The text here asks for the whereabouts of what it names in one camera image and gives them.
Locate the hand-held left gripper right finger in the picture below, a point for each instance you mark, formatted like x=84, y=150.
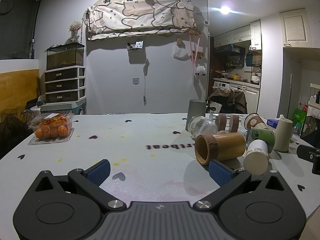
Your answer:
x=219, y=173

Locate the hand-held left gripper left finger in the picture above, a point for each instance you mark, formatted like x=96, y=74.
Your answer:
x=100, y=171

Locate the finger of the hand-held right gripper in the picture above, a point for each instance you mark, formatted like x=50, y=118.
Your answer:
x=308, y=153

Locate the bamboo cup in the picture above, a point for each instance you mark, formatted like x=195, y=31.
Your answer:
x=222, y=148

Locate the beige cup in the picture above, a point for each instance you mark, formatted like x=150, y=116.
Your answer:
x=283, y=136

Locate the plain white paper cup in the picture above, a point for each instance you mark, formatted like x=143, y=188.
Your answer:
x=257, y=158

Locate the green label white cup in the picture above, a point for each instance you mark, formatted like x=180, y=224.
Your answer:
x=262, y=136

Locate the glass cup with brown sleeves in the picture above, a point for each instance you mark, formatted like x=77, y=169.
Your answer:
x=226, y=123

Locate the brown and white paper cup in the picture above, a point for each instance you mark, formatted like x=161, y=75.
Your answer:
x=255, y=122

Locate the grey cup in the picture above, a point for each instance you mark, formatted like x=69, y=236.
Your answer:
x=195, y=110

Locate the green bag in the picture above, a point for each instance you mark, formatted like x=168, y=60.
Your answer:
x=299, y=118

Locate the blue tissue pack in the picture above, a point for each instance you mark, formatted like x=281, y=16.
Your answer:
x=272, y=122

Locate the clear plastic jar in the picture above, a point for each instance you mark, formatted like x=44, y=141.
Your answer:
x=201, y=127

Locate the plastic box of oranges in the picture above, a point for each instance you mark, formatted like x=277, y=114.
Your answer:
x=51, y=128

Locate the chair with brown cloth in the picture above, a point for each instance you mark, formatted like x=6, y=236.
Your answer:
x=232, y=100

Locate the washing machine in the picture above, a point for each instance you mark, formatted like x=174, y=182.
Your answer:
x=222, y=84

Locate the rice cooker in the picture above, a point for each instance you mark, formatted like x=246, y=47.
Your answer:
x=256, y=77

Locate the white drawer unit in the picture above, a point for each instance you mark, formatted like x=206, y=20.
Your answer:
x=65, y=83

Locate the white plush toy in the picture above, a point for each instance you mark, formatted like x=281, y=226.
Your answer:
x=200, y=70

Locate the wooden board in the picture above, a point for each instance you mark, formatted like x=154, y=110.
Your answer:
x=18, y=90

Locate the glass fish tank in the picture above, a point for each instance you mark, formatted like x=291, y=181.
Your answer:
x=65, y=57

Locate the pink ribbon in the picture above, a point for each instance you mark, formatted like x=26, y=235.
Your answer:
x=195, y=52

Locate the white plastic bag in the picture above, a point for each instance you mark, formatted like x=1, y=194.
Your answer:
x=180, y=53

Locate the dried flower bunch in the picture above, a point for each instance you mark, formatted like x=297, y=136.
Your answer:
x=75, y=28

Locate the printed blanket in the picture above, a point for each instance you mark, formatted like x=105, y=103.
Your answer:
x=140, y=15

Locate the ceiling lamp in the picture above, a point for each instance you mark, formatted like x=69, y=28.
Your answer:
x=225, y=10

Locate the wall socket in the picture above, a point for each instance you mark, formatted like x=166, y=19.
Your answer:
x=135, y=81

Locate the white wall cabinet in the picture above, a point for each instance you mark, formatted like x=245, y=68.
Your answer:
x=296, y=28

